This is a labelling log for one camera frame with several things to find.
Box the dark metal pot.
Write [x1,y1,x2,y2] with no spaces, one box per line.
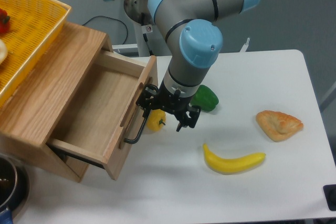
[1,155,30,223]

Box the yellow plastic basket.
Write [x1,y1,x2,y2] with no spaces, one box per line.
[1,0,71,104]

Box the baked pastry slice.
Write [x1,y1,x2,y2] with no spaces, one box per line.
[256,110,304,142]

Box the yellow banana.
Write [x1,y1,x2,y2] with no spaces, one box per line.
[203,144,266,174]

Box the black drawer handle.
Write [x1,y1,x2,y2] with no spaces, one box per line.
[123,102,149,145]

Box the white round food item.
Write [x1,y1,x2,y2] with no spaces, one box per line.
[0,40,8,63]

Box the green bell pepper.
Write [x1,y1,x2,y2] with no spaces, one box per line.
[190,84,219,112]

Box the wooden top drawer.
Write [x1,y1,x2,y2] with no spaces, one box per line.
[47,51,157,180]

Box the black corner device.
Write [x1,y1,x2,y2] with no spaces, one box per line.
[323,184,336,211]

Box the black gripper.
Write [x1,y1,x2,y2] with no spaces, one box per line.
[136,81,201,132]

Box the black cable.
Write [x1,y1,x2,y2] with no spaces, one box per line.
[82,15,129,45]

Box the yellow bell pepper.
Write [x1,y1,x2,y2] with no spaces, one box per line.
[146,109,166,132]

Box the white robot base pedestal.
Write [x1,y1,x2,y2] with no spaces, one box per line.
[123,0,174,57]

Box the wooden drawer cabinet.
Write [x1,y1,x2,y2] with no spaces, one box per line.
[1,22,112,182]

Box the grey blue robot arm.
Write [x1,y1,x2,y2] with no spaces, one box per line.
[105,0,260,128]

